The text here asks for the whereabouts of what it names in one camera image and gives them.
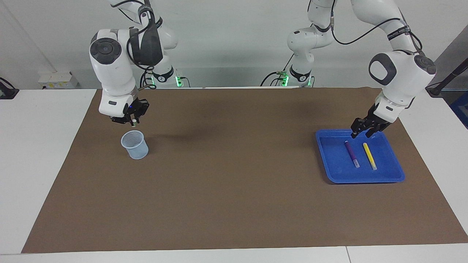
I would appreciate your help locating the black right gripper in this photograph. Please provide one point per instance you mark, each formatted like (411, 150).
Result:
(138, 107)

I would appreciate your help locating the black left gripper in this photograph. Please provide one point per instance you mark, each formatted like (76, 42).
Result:
(378, 115)

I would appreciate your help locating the yellow pen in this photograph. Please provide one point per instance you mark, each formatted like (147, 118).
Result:
(369, 155)

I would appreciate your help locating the purple pen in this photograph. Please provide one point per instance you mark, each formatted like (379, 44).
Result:
(351, 153)

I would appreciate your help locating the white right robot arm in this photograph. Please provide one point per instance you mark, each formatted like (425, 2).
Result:
(113, 73)

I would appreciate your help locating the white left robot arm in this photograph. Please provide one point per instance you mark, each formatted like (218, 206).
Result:
(402, 76)

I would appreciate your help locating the translucent plastic cup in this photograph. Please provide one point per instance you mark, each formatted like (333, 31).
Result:
(137, 149)

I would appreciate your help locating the blue plastic tray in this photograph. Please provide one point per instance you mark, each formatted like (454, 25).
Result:
(340, 171)

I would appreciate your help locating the blue crate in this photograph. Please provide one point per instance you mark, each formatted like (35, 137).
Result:
(461, 109)

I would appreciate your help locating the black stand leg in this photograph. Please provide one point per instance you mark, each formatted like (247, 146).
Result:
(449, 76)

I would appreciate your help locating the brown table mat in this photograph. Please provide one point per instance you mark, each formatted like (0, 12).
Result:
(219, 182)

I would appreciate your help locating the black table clamp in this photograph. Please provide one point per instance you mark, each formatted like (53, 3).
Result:
(7, 91)

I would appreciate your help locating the white wall socket box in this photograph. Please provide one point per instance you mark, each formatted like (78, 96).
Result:
(58, 80)

